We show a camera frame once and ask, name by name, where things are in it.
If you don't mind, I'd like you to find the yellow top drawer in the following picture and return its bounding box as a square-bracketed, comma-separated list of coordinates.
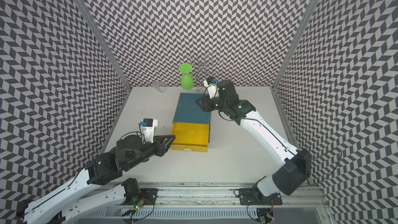
[171, 122, 210, 152]

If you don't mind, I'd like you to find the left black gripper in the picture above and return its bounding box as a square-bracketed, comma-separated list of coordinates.
[124, 134, 176, 171]

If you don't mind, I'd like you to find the silver wire stand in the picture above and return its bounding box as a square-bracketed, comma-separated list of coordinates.
[188, 52, 223, 94]

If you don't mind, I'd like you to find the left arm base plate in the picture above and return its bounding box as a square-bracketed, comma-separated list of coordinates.
[122, 188, 159, 206]

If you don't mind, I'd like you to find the green plastic goblet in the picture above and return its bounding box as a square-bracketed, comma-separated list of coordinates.
[179, 63, 194, 90]

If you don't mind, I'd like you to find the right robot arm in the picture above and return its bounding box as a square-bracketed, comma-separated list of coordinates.
[197, 76, 313, 198]

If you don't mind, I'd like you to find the clear glass cup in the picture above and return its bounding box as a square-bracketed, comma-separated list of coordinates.
[152, 81, 168, 93]

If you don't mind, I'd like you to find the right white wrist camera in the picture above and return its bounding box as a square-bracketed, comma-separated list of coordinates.
[203, 76, 217, 99]

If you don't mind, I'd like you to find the aluminium front rail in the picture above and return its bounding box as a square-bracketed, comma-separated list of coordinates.
[70, 183, 336, 224]

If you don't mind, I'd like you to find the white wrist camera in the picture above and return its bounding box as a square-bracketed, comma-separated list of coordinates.
[203, 76, 217, 99]
[138, 118, 158, 143]

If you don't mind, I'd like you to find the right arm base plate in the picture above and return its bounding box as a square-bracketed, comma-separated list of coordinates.
[237, 188, 283, 206]

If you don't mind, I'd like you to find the teal plastic drawer cabinet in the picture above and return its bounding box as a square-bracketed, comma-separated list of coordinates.
[173, 93, 211, 125]

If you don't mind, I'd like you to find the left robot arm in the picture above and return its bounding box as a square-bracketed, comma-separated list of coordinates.
[16, 132, 176, 224]

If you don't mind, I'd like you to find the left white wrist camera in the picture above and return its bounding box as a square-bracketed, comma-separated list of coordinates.
[138, 118, 158, 143]

